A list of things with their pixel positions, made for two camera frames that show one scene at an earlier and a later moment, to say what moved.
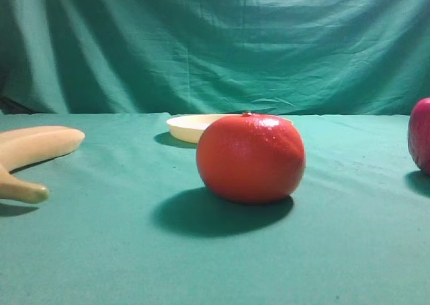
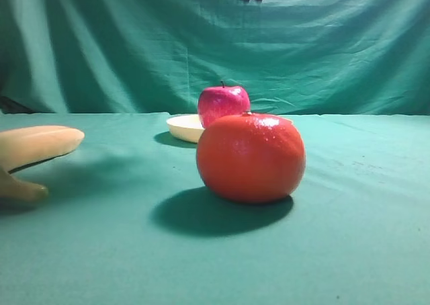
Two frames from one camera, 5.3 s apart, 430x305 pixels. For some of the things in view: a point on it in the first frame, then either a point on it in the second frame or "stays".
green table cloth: [129, 220] stays
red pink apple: [419, 135] -> [216, 102]
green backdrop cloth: [213, 48] stays
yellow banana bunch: [21, 148] stays
